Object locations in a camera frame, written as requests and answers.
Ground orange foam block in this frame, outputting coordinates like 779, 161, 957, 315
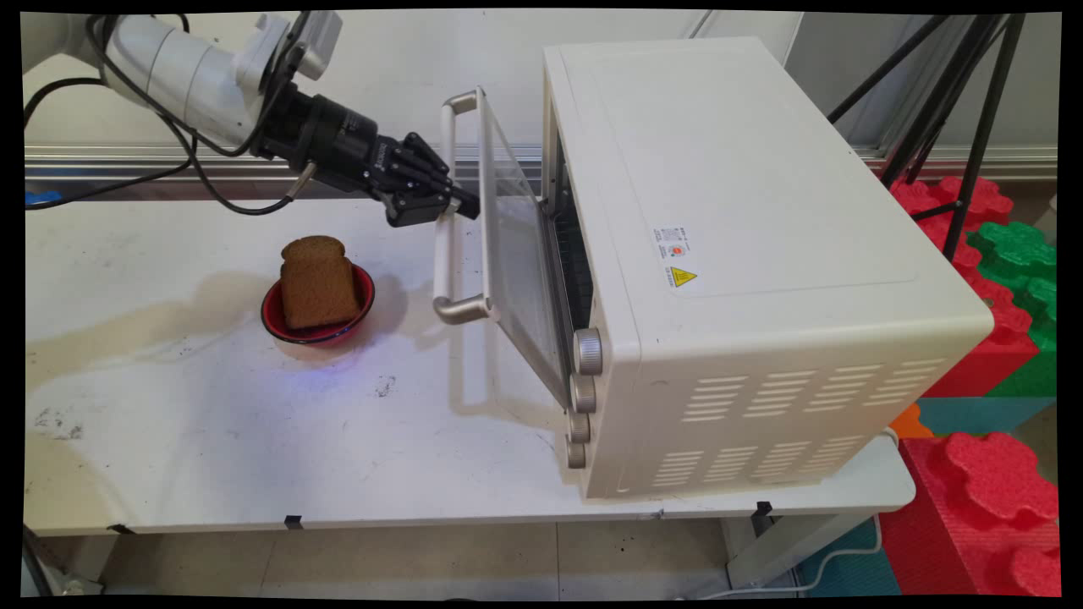
888, 403, 934, 442

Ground black tripod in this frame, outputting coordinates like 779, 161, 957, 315
827, 12, 1030, 263

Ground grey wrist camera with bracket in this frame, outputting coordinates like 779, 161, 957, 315
234, 10, 344, 94

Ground brown bread slice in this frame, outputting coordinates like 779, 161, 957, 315
279, 235, 364, 332

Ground blue foam block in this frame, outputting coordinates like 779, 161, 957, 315
917, 395, 1058, 437

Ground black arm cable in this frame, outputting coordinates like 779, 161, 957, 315
24, 76, 201, 212

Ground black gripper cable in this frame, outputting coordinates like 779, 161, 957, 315
85, 13, 319, 217

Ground red bowl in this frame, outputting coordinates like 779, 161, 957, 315
261, 262, 377, 347

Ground warning sticker with yellow triangle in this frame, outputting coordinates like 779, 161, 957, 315
651, 223, 700, 291

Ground green foam block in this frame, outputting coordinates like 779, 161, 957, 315
965, 221, 1058, 399

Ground blue foam floor mat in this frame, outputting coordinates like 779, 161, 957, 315
794, 517, 903, 598

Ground glass oven door with handle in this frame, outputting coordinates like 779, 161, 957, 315
432, 85, 578, 412

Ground red foam block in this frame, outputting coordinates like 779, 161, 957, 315
878, 431, 1064, 598
887, 175, 1043, 399

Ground white table leg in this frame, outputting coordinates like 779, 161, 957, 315
722, 507, 882, 590

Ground white power cable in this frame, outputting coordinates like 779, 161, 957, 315
675, 514, 886, 600

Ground beige toaster oven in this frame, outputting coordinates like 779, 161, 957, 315
541, 36, 996, 502

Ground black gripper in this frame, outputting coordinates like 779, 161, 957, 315
252, 83, 482, 229

